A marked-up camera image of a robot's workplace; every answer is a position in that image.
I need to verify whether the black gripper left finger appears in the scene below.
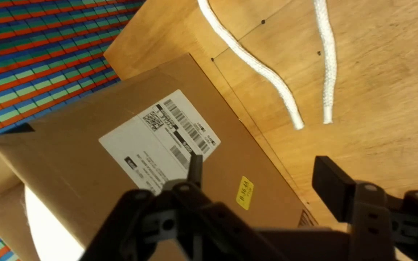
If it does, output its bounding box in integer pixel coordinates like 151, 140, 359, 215
80, 152, 288, 261

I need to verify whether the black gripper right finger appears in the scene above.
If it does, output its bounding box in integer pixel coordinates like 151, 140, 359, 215
311, 154, 418, 261

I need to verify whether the white rope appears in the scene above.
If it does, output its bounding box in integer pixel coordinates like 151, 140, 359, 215
196, 0, 340, 130

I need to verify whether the cardboard box with shipping label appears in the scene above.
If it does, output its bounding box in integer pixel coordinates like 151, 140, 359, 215
0, 52, 317, 261

